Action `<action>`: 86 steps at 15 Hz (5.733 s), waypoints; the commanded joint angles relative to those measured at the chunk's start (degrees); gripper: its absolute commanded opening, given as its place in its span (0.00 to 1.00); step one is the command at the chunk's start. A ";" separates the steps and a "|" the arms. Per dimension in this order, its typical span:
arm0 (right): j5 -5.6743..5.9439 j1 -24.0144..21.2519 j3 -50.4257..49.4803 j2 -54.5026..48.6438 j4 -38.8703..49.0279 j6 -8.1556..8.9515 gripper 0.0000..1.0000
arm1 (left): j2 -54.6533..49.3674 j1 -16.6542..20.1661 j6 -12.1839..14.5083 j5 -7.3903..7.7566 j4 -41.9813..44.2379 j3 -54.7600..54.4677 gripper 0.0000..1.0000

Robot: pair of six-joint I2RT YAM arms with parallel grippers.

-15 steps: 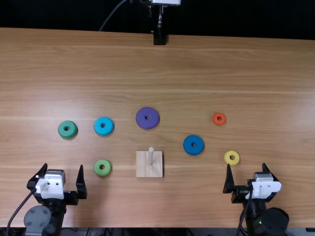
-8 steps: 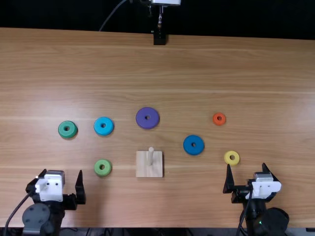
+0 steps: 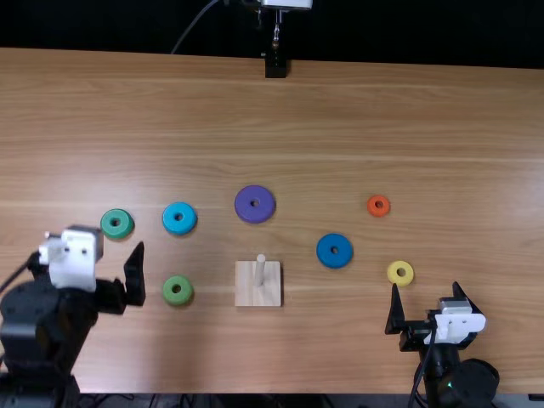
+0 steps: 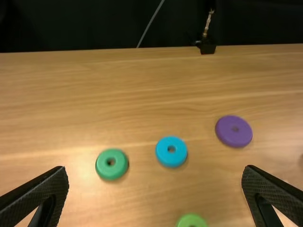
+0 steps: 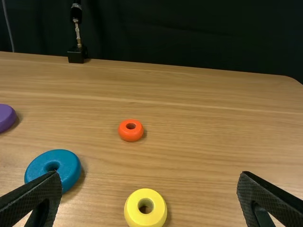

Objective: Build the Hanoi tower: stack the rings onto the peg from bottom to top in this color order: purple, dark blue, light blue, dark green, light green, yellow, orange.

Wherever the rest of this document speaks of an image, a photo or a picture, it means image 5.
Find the black clamp stand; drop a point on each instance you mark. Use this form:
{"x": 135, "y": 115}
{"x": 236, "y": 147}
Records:
{"x": 76, "y": 55}

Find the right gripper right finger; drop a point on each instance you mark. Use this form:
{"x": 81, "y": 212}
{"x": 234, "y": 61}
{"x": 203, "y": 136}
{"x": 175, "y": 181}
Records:
{"x": 267, "y": 196}

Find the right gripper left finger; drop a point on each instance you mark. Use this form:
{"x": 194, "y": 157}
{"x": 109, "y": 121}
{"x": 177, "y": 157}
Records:
{"x": 28, "y": 198}

